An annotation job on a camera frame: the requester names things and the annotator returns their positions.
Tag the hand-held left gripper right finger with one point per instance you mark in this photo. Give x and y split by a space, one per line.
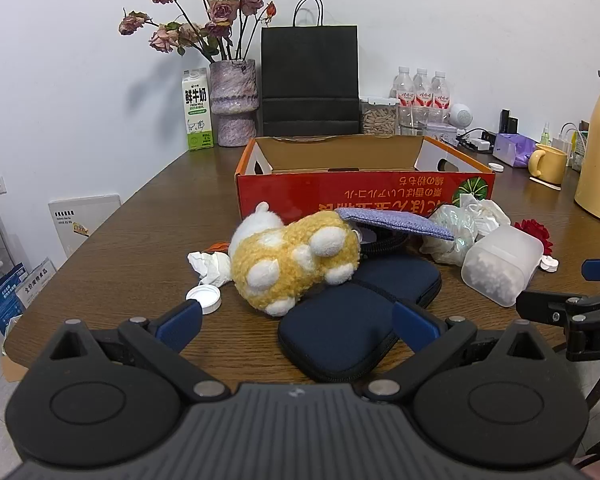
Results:
415 322

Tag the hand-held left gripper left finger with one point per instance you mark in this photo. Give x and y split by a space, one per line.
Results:
182 322

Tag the white bottle cap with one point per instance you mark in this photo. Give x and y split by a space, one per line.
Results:
205 297

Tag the translucent plastic container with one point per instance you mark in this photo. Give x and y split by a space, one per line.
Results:
500 265

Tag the white tissue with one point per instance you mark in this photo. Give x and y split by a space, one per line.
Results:
210 265

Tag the navy zipper pouch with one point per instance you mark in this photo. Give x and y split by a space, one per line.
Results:
340 325

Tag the purple woven pouch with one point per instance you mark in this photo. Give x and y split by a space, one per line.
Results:
405 224

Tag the yellow white plush alpaca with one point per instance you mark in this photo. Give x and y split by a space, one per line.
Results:
290 250

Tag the red cardboard box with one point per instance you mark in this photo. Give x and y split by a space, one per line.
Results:
290 195

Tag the brown wooden desktop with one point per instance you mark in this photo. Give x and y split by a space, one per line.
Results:
145 240

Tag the small white cap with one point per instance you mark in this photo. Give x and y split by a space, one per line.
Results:
550 263

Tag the red fabric flower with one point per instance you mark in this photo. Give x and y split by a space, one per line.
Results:
535 230

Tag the orange dried flower husk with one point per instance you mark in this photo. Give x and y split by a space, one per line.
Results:
219 246

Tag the white flat stick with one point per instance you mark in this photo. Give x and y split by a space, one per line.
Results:
545 183

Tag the crumpled iridescent plastic bag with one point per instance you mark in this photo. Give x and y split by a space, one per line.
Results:
452 225

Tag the yellow mug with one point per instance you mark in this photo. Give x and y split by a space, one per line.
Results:
550 165

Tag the white board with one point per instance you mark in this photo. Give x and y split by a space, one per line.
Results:
87 220

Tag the small spray bottle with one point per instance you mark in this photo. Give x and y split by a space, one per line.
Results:
545 136

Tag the flat white lid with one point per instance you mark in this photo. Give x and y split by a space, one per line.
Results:
495 166

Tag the purple tissue pack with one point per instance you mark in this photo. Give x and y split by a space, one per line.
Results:
515 150

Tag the white sign card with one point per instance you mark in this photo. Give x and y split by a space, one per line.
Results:
35 282

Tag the white power adapter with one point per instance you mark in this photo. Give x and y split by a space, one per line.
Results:
481 143

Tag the black upright box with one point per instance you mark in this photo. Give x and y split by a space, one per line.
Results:
507 122

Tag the white tin box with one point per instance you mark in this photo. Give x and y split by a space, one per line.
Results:
441 132

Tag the clear snack jar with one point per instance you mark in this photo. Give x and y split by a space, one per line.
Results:
378 120

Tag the white round speaker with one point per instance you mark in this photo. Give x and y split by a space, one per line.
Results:
461 115

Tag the white green milk carton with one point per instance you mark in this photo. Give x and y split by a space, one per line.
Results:
197 110

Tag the purple marbled vase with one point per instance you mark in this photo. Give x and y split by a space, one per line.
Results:
233 100

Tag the red label water bottle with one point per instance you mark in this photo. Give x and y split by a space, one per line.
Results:
402 85
441 94
422 91

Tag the black paper bag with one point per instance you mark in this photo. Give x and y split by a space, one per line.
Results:
310 80

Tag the dried pink rose bouquet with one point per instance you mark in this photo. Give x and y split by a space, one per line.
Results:
220 12

